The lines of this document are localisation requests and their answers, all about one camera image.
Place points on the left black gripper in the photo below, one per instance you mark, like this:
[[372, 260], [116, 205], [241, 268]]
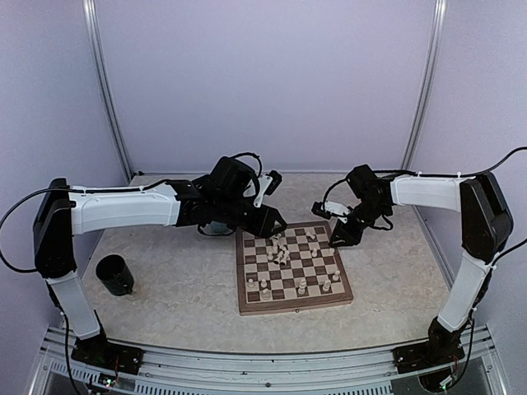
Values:
[[263, 228]]

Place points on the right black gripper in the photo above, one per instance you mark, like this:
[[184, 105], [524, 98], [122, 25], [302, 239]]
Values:
[[351, 238]]

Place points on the wooden chess board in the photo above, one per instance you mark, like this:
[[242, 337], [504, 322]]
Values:
[[252, 262]]

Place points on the white chess king piece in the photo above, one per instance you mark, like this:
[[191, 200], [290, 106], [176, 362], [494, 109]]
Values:
[[301, 290]]

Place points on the white chess rook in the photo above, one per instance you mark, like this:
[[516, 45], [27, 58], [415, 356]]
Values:
[[265, 294]]

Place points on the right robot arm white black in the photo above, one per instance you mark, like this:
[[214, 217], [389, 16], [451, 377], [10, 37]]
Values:
[[473, 204]]

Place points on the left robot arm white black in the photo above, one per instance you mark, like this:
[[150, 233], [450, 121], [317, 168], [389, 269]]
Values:
[[231, 194]]

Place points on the white chess piece pile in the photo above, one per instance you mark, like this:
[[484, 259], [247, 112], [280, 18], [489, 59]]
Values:
[[277, 250]]

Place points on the light blue mug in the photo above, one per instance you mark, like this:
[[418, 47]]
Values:
[[216, 227]]

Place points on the black ribbed cup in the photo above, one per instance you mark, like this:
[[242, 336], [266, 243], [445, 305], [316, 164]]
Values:
[[114, 274]]

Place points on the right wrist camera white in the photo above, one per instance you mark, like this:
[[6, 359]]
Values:
[[330, 209]]

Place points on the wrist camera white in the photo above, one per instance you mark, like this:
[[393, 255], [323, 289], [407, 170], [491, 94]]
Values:
[[265, 185], [330, 209]]

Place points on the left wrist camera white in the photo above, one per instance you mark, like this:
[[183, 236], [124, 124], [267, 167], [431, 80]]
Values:
[[265, 185]]

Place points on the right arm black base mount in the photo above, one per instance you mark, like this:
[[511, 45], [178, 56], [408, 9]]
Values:
[[420, 356]]

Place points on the aluminium front rail frame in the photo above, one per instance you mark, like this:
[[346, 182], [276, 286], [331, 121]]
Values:
[[370, 370]]

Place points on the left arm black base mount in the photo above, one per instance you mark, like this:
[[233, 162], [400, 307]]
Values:
[[108, 355]]

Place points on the right aluminium corner post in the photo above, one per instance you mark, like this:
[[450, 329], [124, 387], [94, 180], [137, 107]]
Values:
[[433, 51]]

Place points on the aluminium corner post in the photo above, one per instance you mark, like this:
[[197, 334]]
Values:
[[90, 14], [433, 51]]

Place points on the left aluminium corner post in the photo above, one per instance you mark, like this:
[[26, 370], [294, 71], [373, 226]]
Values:
[[90, 14]]

